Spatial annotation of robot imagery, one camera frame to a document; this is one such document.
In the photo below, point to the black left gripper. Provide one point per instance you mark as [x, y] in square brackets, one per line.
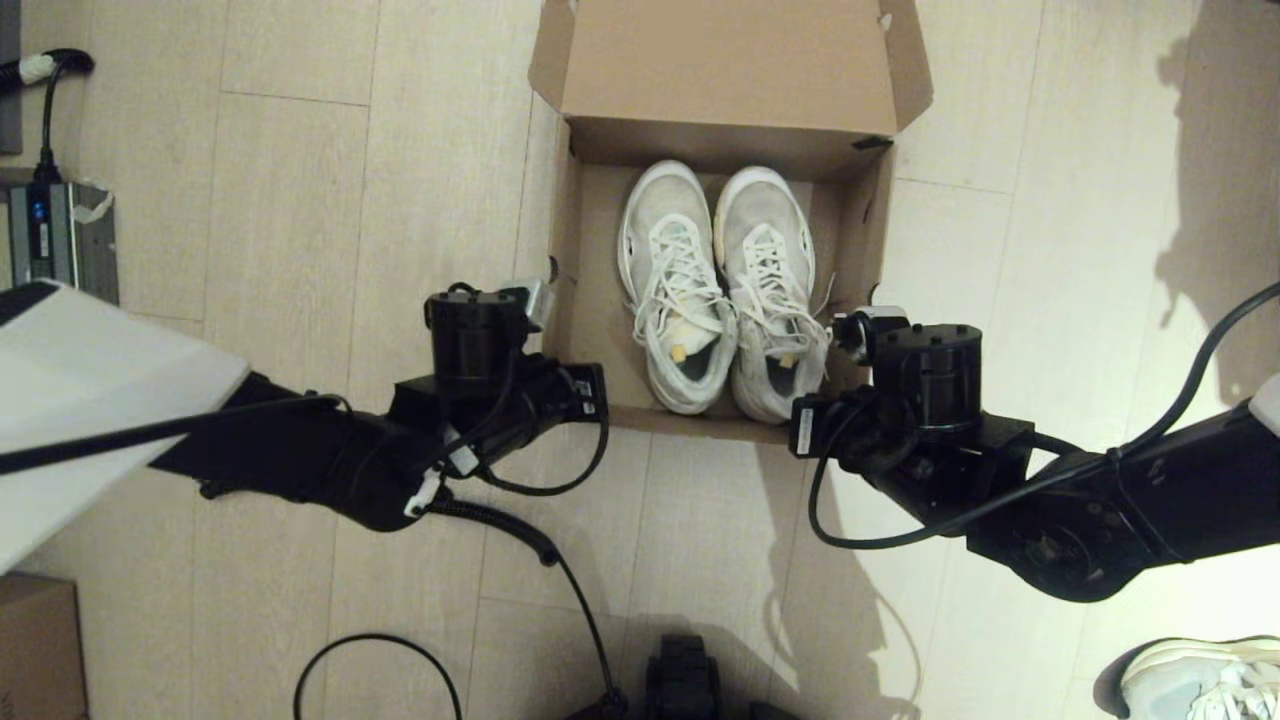
[560, 400]

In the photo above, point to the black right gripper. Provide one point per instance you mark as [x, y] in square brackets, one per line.
[840, 430]

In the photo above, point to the white mesh sneaker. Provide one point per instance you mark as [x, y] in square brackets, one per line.
[760, 210]
[665, 210]

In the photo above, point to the brown cardboard shoe box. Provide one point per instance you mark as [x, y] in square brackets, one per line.
[720, 70]

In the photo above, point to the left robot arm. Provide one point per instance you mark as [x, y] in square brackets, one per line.
[100, 400]

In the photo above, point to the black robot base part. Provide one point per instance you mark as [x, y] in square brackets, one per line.
[683, 680]

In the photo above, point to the white teal worn sneaker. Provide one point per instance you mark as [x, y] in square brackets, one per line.
[1190, 680]

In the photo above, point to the grey power supply unit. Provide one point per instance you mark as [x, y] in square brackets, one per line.
[55, 240]

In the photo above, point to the plain brown cardboard carton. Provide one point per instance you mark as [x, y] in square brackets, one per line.
[40, 650]

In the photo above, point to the dark grey panel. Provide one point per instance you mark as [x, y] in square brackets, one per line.
[10, 80]

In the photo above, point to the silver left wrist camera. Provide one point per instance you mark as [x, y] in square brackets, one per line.
[535, 300]

